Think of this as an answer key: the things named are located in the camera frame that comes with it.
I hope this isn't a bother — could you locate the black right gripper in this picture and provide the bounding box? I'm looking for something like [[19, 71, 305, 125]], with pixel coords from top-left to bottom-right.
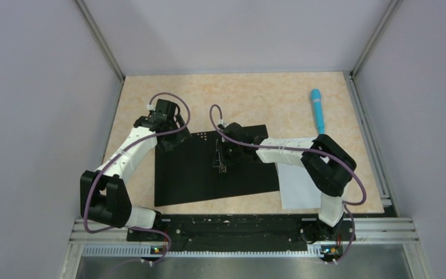
[[214, 138, 243, 167]]

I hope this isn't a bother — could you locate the red and black folder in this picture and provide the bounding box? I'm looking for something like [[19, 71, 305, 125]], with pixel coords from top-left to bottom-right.
[[154, 131, 279, 206]]

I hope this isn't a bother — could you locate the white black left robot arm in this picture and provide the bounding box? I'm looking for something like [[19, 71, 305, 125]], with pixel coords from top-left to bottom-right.
[[80, 99, 191, 240]]

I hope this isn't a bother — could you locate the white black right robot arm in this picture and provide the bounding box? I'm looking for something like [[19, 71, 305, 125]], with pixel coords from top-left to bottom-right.
[[215, 123, 357, 239]]

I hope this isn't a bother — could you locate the turquoise marker pen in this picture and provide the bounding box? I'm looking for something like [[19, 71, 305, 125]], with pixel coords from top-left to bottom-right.
[[311, 88, 325, 134]]

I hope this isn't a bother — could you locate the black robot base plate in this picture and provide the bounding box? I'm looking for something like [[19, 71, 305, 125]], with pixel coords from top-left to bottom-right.
[[127, 214, 356, 252]]

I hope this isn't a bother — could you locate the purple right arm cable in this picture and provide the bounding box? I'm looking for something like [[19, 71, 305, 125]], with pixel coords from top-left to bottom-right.
[[209, 104, 367, 266]]

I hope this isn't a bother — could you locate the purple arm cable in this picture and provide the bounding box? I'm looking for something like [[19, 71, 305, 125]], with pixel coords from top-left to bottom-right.
[[209, 104, 367, 266], [82, 92, 192, 266]]

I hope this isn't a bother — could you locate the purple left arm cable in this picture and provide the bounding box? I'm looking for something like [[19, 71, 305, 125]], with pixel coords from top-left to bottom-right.
[[82, 92, 192, 266]]

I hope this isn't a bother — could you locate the aluminium frame rail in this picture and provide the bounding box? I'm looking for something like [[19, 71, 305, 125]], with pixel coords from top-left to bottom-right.
[[60, 214, 432, 278]]

